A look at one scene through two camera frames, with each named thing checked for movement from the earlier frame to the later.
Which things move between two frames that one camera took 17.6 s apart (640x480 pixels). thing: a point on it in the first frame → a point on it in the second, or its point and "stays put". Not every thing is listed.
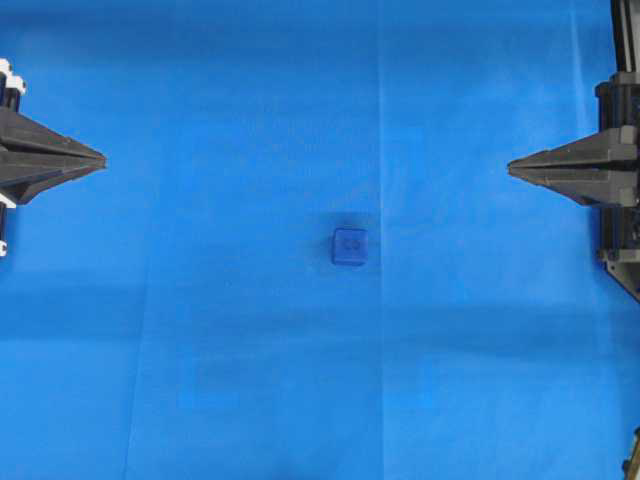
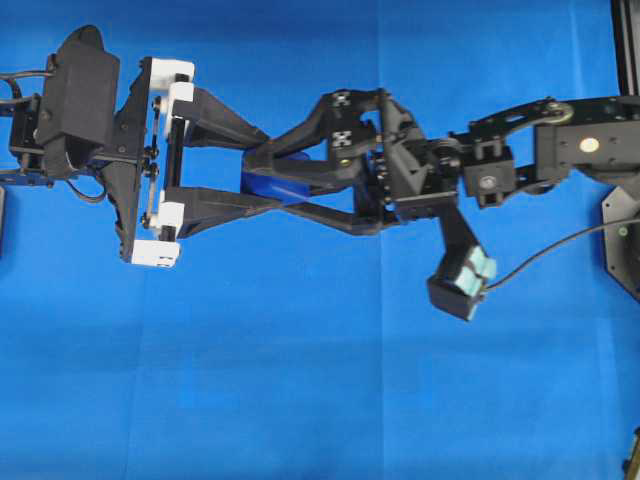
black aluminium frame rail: [625, 20] stays put
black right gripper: [585, 170] → [406, 168]
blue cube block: [349, 246] → [289, 190]
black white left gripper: [33, 155] → [149, 226]
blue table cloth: [176, 314] stays put
